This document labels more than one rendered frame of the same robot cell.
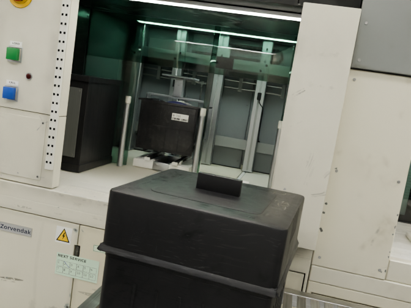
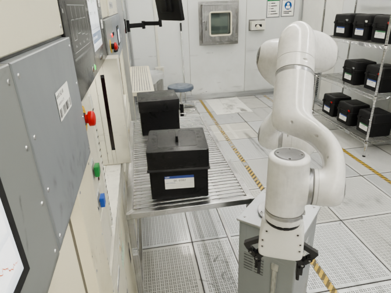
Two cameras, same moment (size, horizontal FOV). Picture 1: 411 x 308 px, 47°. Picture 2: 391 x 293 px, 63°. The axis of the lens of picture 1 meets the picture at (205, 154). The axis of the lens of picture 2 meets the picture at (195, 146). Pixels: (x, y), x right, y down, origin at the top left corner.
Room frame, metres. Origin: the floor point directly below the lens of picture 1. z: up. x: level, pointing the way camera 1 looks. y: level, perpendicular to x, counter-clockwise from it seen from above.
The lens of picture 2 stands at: (1.21, 1.36, 1.61)
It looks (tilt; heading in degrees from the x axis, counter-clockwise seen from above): 24 degrees down; 251
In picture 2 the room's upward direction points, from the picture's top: 2 degrees counter-clockwise
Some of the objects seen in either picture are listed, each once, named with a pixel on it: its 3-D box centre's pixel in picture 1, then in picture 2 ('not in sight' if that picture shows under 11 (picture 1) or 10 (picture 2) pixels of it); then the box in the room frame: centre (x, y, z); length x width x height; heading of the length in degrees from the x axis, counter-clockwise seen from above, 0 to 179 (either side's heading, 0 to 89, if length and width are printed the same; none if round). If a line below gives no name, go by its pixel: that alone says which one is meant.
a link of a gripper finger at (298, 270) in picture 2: not in sight; (304, 266); (0.79, 0.90, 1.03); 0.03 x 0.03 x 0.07; 55
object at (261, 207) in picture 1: (214, 211); (177, 145); (0.82, -0.03, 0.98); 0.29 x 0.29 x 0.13; 74
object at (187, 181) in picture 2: (203, 280); (178, 168); (0.82, -0.03, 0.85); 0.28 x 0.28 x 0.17; 74
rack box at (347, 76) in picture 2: not in sight; (358, 71); (-1.90, -1.56, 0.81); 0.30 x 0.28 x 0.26; 75
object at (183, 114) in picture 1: (174, 118); not in sight; (1.77, 0.13, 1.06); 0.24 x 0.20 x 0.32; 80
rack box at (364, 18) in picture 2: not in sight; (369, 26); (-1.92, -1.53, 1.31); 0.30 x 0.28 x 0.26; 78
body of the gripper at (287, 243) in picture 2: not in sight; (281, 235); (0.84, 0.87, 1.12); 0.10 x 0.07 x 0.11; 145
